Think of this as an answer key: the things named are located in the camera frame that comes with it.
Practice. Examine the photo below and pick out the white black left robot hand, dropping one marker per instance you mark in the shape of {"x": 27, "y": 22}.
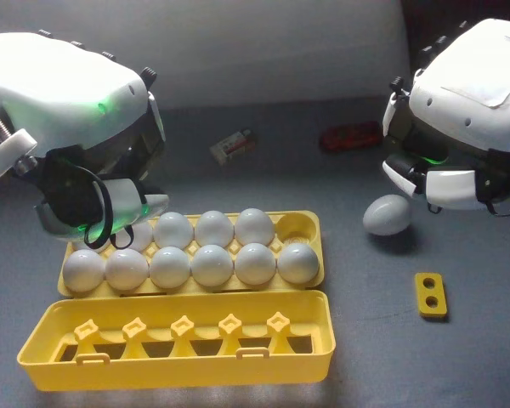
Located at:
{"x": 68, "y": 93}

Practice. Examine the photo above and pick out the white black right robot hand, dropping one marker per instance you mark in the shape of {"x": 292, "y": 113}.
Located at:
{"x": 472, "y": 85}

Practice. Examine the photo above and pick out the white toy egg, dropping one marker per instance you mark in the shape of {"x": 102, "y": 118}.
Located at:
{"x": 256, "y": 264}
{"x": 214, "y": 228}
{"x": 170, "y": 268}
{"x": 173, "y": 229}
{"x": 212, "y": 267}
{"x": 255, "y": 226}
{"x": 126, "y": 270}
{"x": 297, "y": 262}
{"x": 84, "y": 272}
{"x": 384, "y": 216}
{"x": 142, "y": 238}

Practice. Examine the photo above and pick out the yellow egg carton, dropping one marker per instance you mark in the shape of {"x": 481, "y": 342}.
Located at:
{"x": 174, "y": 370}

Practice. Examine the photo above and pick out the red toy car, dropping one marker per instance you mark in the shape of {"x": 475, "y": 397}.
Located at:
{"x": 350, "y": 135}

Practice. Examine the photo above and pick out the small battery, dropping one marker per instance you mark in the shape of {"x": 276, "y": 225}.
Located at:
{"x": 234, "y": 146}

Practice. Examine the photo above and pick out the yellow two-hole rectangular block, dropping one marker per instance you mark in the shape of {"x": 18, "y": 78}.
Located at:
{"x": 421, "y": 293}

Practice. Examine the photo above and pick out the grey table cloth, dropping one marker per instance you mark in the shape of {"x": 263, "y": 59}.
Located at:
{"x": 365, "y": 340}

